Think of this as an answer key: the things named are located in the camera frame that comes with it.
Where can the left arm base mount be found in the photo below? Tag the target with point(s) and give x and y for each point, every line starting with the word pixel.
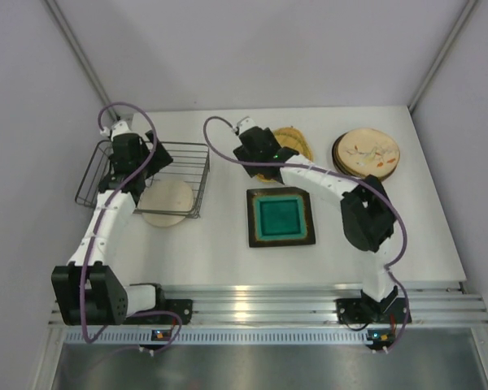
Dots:
pixel 171 312

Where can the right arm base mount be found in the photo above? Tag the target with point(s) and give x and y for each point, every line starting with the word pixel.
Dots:
pixel 355 312

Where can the aluminium rail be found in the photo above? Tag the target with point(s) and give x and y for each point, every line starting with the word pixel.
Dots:
pixel 431 305

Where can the slotted cable duct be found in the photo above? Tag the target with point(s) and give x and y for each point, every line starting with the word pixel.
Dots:
pixel 241 336

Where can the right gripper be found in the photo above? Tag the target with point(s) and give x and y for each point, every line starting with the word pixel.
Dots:
pixel 242 153

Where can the dark square plate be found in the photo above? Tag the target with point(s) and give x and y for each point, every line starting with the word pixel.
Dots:
pixel 279 217

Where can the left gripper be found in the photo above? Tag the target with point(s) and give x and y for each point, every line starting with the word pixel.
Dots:
pixel 124 148

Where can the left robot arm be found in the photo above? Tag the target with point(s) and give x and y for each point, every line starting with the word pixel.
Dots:
pixel 86 288

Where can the orange woven square plate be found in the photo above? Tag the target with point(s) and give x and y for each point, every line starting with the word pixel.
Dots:
pixel 293 138

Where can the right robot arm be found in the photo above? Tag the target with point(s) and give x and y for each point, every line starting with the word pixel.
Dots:
pixel 367 222

